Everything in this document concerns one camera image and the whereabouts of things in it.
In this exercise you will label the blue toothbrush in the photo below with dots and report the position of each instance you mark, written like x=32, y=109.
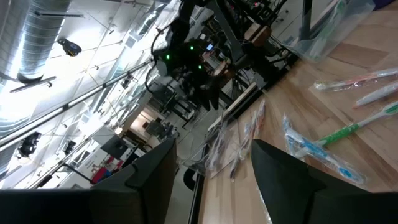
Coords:
x=247, y=146
x=317, y=152

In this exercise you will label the black monitor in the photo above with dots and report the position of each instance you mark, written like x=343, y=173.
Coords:
x=115, y=146

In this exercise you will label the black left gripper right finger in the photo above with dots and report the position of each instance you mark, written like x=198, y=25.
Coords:
x=286, y=186

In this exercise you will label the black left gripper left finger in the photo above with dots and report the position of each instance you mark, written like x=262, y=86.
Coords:
x=149, y=186

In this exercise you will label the dark purple paper sheet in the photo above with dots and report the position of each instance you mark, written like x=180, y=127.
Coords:
x=387, y=3

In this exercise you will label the small clear plastic tub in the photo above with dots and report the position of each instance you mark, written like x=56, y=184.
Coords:
x=351, y=34

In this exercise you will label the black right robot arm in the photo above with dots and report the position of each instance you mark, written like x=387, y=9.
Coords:
x=182, y=28

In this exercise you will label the green toothbrush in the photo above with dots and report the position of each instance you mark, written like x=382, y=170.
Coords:
x=342, y=132
x=334, y=18

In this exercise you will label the black ceiling camera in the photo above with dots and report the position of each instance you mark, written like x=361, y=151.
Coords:
x=70, y=147
x=29, y=144
x=70, y=47

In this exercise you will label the black rig strut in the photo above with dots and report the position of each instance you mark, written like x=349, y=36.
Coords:
x=306, y=18

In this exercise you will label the black rig post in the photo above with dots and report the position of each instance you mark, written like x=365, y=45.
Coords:
x=228, y=28

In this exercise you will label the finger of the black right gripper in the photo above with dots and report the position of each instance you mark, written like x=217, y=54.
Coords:
x=214, y=96
x=199, y=95

